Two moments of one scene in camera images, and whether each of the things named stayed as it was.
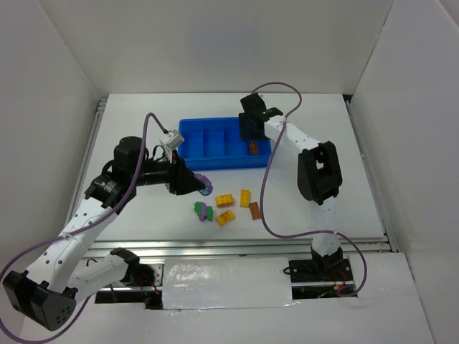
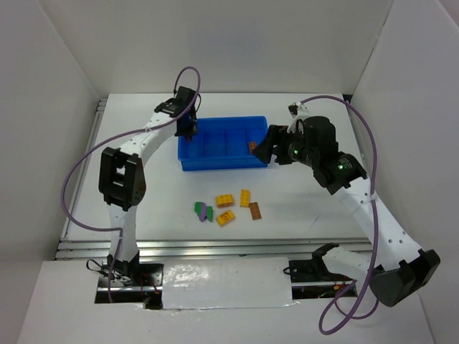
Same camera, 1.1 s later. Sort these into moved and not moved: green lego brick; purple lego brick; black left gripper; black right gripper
Moved: black right gripper; black left gripper
Not moved: purple lego brick; green lego brick
